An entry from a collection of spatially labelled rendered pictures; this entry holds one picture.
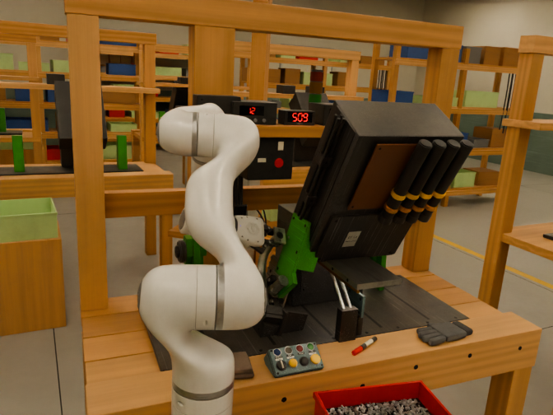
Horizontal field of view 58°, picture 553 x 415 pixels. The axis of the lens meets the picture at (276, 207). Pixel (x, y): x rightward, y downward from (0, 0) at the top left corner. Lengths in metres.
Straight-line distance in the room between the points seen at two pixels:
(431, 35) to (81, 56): 1.31
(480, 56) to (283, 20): 6.18
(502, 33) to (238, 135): 12.11
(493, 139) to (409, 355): 6.71
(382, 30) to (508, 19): 11.04
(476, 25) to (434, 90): 11.41
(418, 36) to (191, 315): 1.55
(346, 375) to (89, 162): 1.04
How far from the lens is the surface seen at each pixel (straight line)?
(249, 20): 1.81
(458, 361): 1.81
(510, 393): 2.08
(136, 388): 1.43
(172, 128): 1.12
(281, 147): 1.75
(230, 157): 1.06
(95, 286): 1.85
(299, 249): 1.57
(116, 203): 1.85
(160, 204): 1.88
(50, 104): 8.22
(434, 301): 2.05
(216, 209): 0.99
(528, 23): 12.66
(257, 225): 1.59
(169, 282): 0.90
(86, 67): 1.70
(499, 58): 8.04
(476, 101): 7.75
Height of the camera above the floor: 1.71
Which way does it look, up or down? 15 degrees down
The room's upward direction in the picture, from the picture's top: 3 degrees clockwise
